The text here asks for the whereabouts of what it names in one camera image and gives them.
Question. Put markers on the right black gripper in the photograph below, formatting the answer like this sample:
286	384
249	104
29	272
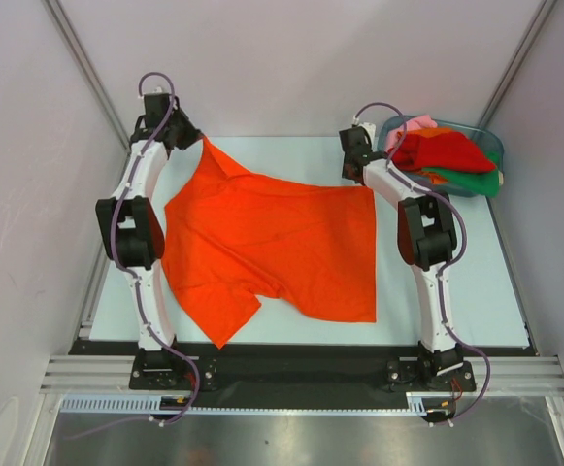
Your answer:
346	173

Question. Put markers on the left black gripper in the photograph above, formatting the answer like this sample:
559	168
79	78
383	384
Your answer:
193	134

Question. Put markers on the orange t shirt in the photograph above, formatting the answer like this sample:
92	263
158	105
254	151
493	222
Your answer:
234	236
433	177

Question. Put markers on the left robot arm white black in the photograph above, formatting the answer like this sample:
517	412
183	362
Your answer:
131	232

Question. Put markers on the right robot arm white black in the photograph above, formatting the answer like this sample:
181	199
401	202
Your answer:
426	237

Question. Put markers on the pink t shirt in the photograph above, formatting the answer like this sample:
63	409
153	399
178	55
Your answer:
413	124

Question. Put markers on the red t shirt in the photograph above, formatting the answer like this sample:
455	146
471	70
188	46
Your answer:
451	150

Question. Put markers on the green t shirt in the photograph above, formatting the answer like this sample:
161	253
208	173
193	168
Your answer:
469	184

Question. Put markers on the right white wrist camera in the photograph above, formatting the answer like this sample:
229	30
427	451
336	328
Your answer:
369	128

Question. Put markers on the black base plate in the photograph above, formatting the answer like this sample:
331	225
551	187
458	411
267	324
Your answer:
349	375

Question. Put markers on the white slotted cable duct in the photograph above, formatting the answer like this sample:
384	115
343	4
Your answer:
405	404

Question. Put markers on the aluminium frame rail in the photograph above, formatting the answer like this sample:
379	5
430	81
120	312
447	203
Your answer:
91	374

